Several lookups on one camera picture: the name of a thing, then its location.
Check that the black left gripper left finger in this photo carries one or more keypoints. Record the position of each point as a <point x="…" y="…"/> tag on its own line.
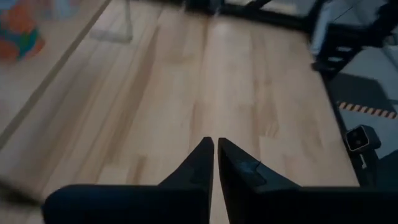
<point x="155" y="205"/>

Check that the black table-level camera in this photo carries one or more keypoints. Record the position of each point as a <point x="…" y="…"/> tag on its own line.
<point x="360" y="139"/>

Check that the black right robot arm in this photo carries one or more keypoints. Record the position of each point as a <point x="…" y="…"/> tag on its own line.
<point x="339" y="39"/>

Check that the hazard tape beside table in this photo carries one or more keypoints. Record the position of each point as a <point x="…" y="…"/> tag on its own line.
<point x="367" y="110"/>

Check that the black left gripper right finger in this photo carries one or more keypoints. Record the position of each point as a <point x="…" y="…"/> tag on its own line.
<point x="280" y="205"/>

